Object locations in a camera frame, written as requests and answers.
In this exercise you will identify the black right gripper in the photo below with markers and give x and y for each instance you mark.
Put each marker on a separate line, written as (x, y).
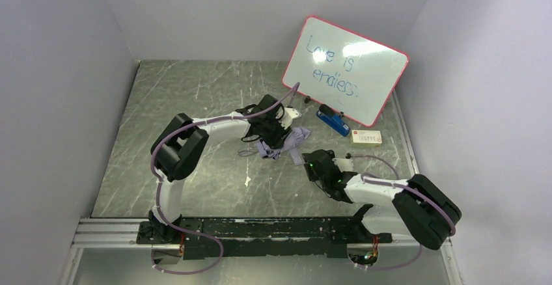
(314, 164)

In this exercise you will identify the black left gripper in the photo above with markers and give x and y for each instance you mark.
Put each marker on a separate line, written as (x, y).
(273, 129)

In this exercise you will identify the lilac folding umbrella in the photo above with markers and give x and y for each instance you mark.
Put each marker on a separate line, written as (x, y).
(297, 137)

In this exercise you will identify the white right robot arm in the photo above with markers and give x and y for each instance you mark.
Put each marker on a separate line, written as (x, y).
(413, 207)

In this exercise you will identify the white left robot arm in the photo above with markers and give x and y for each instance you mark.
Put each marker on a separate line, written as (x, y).
(179, 148)

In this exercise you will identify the white staples box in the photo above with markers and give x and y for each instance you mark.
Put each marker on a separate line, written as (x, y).
(366, 137)

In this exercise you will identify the blue black stapler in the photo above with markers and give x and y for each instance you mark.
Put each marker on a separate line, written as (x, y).
(333, 120)

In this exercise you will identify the red framed whiteboard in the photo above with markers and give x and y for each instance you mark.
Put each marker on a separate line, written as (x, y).
(350, 73)

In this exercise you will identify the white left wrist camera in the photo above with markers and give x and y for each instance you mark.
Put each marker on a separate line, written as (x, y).
(290, 114)

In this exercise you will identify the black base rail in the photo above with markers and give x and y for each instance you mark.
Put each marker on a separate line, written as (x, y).
(209, 237)

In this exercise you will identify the aluminium frame rail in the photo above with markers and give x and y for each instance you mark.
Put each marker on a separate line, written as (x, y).
(239, 172)

